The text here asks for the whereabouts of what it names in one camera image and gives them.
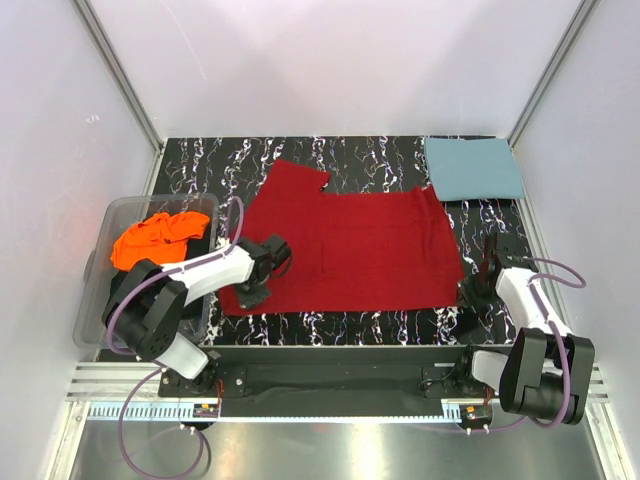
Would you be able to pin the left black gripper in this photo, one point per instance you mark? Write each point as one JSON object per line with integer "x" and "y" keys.
{"x": 248, "y": 301}

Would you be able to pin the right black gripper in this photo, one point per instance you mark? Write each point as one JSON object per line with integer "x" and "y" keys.
{"x": 466, "y": 295}

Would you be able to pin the red t-shirt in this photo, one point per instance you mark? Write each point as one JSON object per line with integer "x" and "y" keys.
{"x": 354, "y": 252}

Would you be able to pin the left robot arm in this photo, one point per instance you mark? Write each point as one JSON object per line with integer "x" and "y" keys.
{"x": 142, "y": 317}

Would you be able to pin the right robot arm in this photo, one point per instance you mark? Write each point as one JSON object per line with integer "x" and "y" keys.
{"x": 545, "y": 376}

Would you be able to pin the folded blue t-shirt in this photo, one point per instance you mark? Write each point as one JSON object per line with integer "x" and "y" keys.
{"x": 462, "y": 169}

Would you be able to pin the orange t-shirt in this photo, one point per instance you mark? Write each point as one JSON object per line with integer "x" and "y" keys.
{"x": 161, "y": 238}

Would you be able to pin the black t-shirt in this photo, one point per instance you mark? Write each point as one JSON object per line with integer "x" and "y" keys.
{"x": 116, "y": 282}

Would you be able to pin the right small circuit board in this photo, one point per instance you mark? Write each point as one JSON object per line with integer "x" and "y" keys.
{"x": 478, "y": 413}

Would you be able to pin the small circuit board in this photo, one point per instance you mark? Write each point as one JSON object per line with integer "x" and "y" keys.
{"x": 478, "y": 413}
{"x": 206, "y": 410}

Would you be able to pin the left small circuit board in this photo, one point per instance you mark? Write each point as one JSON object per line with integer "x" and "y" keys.
{"x": 206, "y": 410}

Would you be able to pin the clear plastic bin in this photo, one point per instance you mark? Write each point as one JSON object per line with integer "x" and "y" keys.
{"x": 89, "y": 331}

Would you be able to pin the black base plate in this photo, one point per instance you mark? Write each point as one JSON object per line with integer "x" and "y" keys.
{"x": 362, "y": 378}

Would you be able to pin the grey slotted cable duct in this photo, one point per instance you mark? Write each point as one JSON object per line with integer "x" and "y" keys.
{"x": 435, "y": 413}

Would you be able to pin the right aluminium frame post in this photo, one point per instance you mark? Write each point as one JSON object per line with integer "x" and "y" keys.
{"x": 570, "y": 36}

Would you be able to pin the aluminium frame post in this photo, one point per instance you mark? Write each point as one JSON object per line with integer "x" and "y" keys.
{"x": 570, "y": 36}
{"x": 107, "y": 52}

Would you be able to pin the left aluminium frame post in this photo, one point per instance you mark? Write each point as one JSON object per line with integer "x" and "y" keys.
{"x": 107, "y": 52}

